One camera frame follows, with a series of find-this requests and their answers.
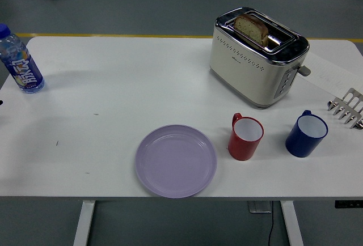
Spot lilac round plate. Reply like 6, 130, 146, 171
134, 124, 218, 199

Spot white table leg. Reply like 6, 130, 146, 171
72, 200, 96, 246
280, 200, 305, 246

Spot grey floor socket plate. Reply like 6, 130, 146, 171
248, 201, 273, 214

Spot blue mug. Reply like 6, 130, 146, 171
285, 109, 329, 159

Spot brown bread slice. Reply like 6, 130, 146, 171
233, 13, 269, 46

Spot black table control panel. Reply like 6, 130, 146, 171
334, 200, 363, 209

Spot black power cable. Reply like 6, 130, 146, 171
265, 200, 275, 246

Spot white paper sheet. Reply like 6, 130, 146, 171
297, 49, 363, 101

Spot blue labelled drink bottle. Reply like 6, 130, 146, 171
0, 23, 45, 94

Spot silver metal rack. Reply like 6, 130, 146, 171
327, 87, 363, 130

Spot red mug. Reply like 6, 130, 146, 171
227, 112, 265, 161

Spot cream and chrome toaster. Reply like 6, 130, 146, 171
209, 7, 311, 109

